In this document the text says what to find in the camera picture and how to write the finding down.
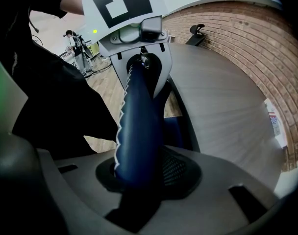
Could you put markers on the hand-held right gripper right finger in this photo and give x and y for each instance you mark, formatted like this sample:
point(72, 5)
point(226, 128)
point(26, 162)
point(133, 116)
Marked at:
point(225, 180)

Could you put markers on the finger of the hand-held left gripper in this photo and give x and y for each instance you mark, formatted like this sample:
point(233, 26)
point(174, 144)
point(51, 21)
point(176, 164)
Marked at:
point(118, 67)
point(167, 62)

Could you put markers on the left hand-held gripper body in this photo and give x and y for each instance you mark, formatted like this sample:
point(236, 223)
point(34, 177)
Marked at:
point(119, 4)

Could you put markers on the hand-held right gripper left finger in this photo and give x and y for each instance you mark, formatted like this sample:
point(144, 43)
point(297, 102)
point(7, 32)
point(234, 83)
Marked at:
point(80, 187)

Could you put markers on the person's left forearm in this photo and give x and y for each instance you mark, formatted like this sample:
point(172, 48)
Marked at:
point(70, 1)

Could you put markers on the black high-back office chair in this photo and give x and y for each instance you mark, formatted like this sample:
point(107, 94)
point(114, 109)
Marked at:
point(196, 32)

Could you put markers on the dark wood table white legs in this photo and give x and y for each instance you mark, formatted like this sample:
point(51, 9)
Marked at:
point(225, 94)

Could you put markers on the person's black printed shirt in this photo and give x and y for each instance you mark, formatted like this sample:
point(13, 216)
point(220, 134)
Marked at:
point(60, 101)

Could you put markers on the striped cover book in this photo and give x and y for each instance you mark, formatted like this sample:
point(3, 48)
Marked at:
point(276, 121)

